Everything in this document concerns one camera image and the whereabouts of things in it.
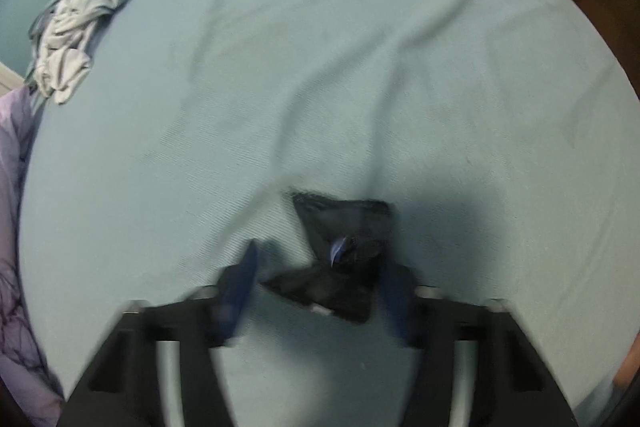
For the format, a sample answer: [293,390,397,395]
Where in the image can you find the lavender duvet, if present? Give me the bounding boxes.
[0,87,63,418]

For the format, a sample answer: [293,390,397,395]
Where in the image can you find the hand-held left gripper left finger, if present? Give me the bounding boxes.
[60,239,261,427]

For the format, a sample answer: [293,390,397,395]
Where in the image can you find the crumpled grey-green clothes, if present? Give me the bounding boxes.
[27,0,136,105]

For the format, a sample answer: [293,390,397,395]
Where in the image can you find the black snack packet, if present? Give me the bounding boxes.
[262,191,396,325]

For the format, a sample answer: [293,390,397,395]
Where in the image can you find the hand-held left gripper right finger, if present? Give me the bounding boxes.
[377,257,576,427]

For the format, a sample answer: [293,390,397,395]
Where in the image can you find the brown wooden chair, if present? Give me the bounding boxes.
[535,0,640,98]

